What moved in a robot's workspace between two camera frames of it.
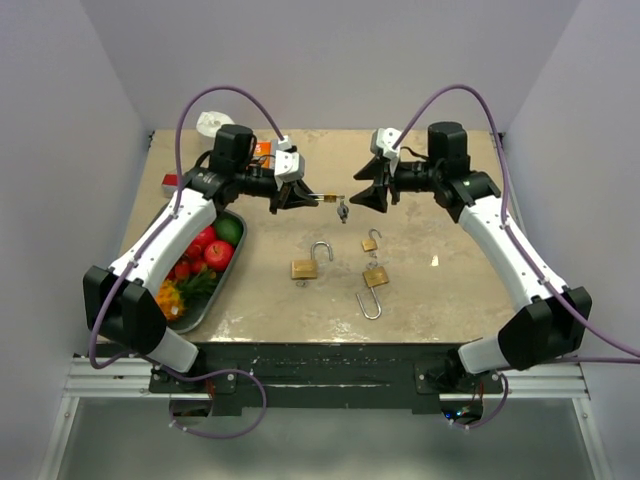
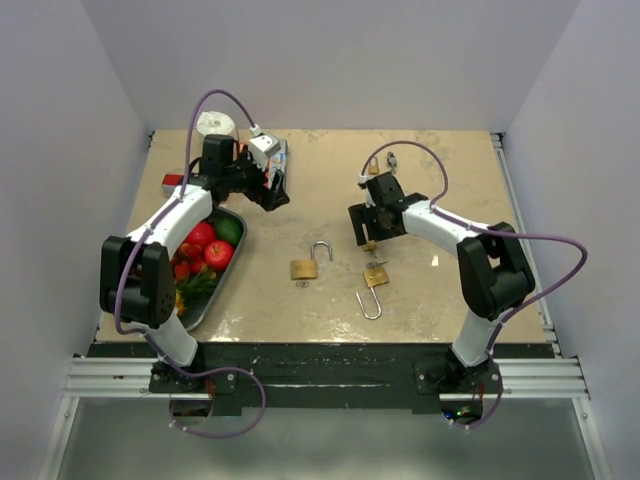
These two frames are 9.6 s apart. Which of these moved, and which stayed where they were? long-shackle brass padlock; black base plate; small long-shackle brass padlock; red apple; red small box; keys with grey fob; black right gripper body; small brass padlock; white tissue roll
Moved: black right gripper body; small long-shackle brass padlock; keys with grey fob
Stayed: white tissue roll; red small box; long-shackle brass padlock; red apple; small brass padlock; black base plate
